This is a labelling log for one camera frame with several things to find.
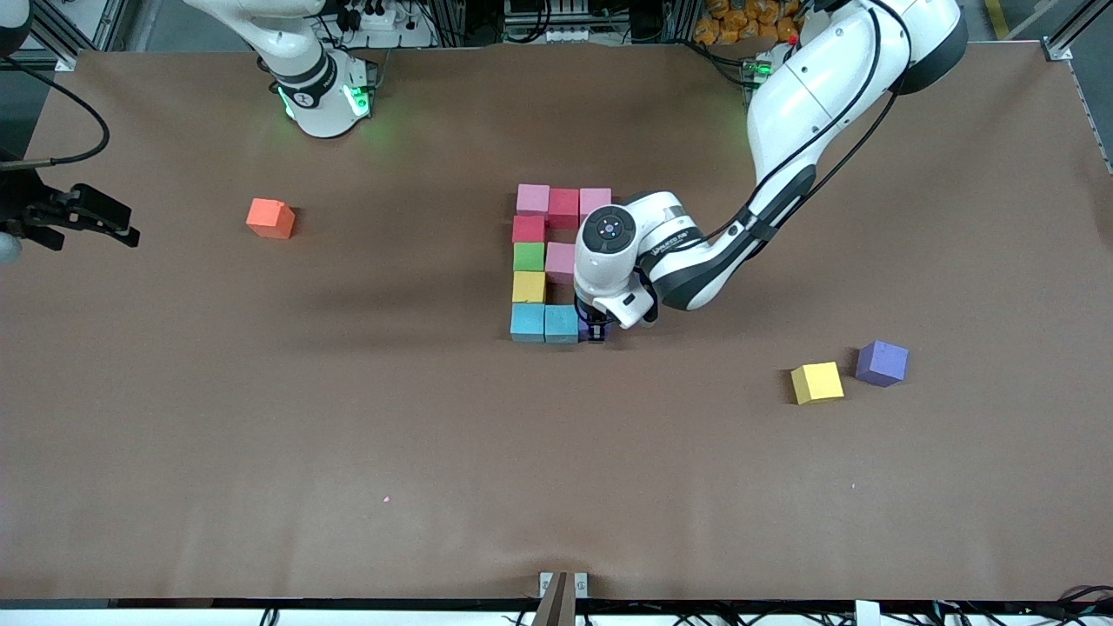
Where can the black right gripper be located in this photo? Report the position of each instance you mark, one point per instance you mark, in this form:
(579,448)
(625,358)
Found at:
(24,202)

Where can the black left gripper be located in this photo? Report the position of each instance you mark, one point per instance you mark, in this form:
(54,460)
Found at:
(596,329)

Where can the purple foam block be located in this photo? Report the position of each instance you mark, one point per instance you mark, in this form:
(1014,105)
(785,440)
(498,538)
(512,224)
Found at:
(583,331)
(882,363)

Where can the blue foam block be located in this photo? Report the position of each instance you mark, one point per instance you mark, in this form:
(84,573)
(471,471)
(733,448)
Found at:
(527,322)
(561,323)

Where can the pink foam block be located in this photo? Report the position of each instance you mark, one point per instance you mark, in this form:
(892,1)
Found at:
(533,200)
(559,263)
(593,199)

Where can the yellow foam block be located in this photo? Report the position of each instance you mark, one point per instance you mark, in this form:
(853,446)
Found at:
(528,287)
(817,382)

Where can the green foam block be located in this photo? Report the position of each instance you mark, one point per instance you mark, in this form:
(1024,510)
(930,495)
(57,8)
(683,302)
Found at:
(529,257)

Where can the red foam block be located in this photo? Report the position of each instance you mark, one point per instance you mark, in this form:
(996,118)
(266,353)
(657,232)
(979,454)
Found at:
(564,209)
(529,229)

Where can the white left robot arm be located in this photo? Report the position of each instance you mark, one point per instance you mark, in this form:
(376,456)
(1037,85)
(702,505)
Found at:
(817,78)

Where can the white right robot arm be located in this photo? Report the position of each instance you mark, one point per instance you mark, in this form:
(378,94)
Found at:
(304,52)

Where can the orange foam block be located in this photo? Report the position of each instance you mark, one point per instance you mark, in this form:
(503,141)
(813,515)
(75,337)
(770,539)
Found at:
(269,219)

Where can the brown table mat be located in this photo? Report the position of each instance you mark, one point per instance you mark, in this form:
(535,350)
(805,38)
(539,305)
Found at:
(556,522)

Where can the white power strip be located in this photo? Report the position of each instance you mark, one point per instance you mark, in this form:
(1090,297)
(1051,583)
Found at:
(565,35)
(374,19)

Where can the black equipment rack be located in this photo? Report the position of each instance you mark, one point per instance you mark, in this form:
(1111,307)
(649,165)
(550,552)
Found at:
(643,17)

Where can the bag of orange objects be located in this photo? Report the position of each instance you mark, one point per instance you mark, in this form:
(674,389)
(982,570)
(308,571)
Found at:
(739,22)

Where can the aluminium frame profile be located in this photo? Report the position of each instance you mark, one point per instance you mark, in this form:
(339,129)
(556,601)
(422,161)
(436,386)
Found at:
(1056,48)
(104,26)

